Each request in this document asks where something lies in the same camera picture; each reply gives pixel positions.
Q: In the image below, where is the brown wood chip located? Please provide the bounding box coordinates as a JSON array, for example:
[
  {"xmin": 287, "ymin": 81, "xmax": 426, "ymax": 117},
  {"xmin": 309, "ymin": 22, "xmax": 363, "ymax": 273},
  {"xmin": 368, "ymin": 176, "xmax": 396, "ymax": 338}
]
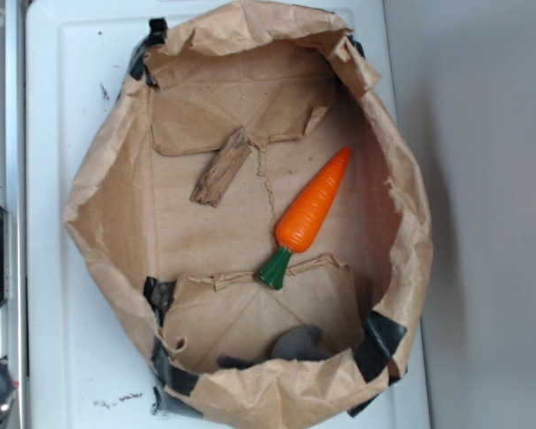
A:
[{"xmin": 190, "ymin": 127, "xmax": 251, "ymax": 207}]

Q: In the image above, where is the brown paper bag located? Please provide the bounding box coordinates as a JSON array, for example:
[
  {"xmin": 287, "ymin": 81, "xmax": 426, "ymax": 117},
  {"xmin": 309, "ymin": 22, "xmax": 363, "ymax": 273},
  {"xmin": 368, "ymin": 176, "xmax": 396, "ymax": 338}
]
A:
[{"xmin": 63, "ymin": 1, "xmax": 433, "ymax": 428}]

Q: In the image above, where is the orange toy carrot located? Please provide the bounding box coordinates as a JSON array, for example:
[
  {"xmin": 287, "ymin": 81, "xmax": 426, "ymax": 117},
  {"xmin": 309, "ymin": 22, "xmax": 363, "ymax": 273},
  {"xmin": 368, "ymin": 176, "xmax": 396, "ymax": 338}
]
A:
[{"xmin": 255, "ymin": 147, "xmax": 352, "ymax": 290}]

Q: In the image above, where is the grey plush toy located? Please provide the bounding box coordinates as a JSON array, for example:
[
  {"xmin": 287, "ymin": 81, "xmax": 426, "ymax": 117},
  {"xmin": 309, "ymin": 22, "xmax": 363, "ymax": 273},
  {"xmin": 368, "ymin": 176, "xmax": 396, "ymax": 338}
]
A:
[{"xmin": 217, "ymin": 324, "xmax": 331, "ymax": 370}]

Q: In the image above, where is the white plastic tray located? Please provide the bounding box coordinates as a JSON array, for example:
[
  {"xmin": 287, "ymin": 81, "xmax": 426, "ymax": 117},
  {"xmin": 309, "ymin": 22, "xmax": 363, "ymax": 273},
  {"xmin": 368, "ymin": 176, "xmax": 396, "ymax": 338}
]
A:
[{"xmin": 27, "ymin": 1, "xmax": 431, "ymax": 428}]

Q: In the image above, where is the silver aluminium frame rail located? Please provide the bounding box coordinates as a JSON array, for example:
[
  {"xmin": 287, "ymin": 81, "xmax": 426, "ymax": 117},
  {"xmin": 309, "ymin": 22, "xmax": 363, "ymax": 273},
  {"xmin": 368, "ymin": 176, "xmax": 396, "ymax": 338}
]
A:
[{"xmin": 0, "ymin": 1, "xmax": 29, "ymax": 428}]

